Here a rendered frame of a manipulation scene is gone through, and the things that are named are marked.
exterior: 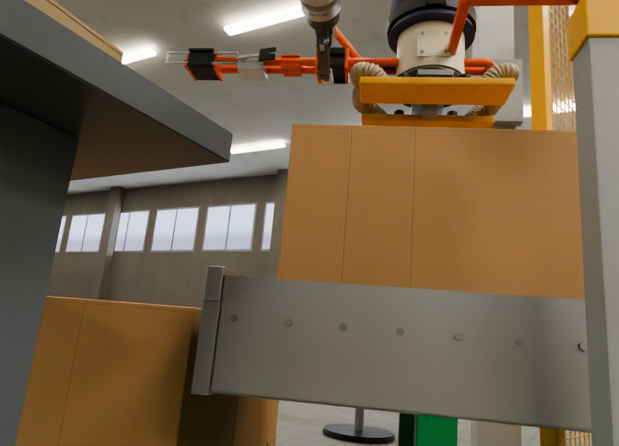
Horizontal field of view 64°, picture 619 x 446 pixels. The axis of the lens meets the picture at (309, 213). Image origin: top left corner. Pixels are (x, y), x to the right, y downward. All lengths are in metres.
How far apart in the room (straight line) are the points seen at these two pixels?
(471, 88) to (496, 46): 1.36
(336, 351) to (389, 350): 0.08
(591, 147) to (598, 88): 0.08
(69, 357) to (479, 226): 0.86
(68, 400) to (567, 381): 0.90
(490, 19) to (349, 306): 2.00
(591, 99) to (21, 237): 0.71
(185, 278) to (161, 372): 11.00
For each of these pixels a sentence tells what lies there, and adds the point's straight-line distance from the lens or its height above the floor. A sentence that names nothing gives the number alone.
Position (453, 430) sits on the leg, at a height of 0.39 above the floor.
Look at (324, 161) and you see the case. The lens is 1.05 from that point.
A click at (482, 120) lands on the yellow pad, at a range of 1.36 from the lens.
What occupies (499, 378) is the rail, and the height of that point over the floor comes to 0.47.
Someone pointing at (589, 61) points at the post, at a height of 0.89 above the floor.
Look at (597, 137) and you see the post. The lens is 0.74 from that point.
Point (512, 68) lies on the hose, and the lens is 1.26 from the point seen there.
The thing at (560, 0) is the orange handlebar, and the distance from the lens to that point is 1.18.
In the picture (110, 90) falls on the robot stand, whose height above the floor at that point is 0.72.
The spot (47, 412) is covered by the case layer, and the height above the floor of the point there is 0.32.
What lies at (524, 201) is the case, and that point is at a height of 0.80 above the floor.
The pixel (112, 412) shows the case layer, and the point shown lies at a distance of 1.11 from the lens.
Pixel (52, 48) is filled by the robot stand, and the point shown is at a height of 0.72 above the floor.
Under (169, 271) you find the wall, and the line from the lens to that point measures 12.42.
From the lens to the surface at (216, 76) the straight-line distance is 1.43.
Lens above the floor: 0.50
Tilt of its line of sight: 14 degrees up
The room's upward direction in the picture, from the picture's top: 5 degrees clockwise
